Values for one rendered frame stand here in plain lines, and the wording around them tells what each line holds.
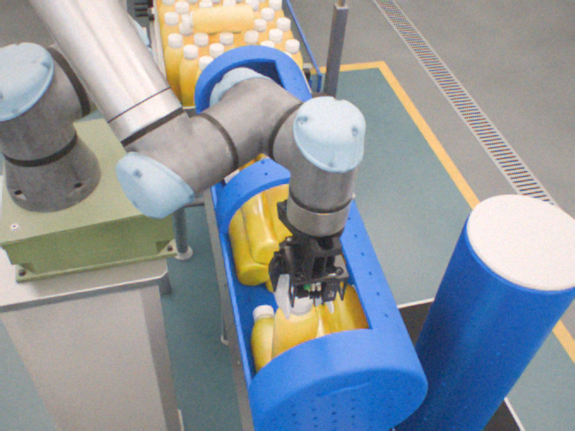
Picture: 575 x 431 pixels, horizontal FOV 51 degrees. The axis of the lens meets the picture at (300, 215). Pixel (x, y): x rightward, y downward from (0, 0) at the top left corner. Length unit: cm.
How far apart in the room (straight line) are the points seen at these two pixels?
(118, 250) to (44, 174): 18
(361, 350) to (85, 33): 56
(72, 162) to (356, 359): 54
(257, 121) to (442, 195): 238
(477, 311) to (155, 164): 97
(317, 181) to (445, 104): 299
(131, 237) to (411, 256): 181
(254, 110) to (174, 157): 11
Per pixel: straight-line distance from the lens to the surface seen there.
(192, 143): 63
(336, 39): 202
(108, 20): 63
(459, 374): 163
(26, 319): 117
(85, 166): 104
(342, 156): 62
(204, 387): 224
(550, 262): 139
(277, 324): 93
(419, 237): 277
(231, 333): 133
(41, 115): 96
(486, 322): 144
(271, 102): 67
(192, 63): 172
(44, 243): 104
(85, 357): 128
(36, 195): 104
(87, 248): 106
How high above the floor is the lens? 199
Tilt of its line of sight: 46 degrees down
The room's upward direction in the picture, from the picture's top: 6 degrees clockwise
